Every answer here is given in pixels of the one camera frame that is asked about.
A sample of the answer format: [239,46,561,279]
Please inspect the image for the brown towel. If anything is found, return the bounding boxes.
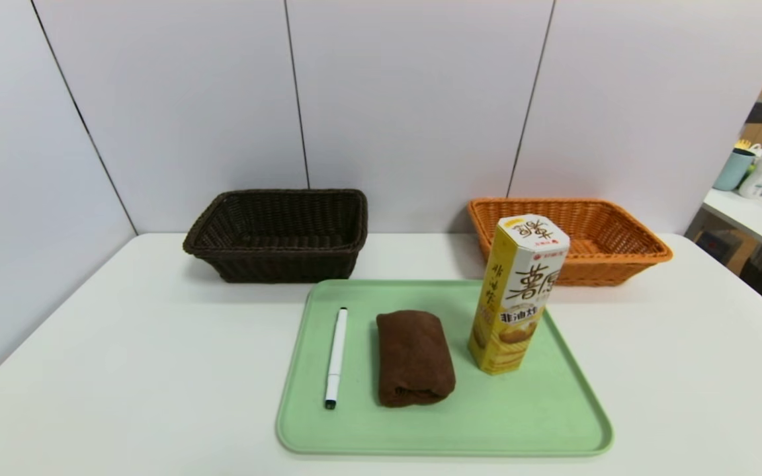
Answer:
[376,310,456,408]

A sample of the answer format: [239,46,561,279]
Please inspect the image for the white marker pen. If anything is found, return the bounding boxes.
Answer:
[325,307,348,410]

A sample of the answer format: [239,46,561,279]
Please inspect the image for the yellow potato chips box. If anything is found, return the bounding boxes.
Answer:
[468,215,571,376]

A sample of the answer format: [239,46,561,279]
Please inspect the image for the dark brown wicker basket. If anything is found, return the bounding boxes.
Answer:
[183,189,368,284]

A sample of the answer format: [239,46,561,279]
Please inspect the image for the orange wicker basket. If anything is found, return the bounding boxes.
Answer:
[467,198,673,286]

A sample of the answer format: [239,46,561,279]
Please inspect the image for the light green plastic tray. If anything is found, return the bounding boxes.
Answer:
[276,279,614,457]

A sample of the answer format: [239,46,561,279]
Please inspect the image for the teal cup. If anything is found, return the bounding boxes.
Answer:
[714,148,756,192]

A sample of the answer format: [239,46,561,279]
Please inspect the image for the white side table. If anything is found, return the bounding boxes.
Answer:
[702,188,762,260]

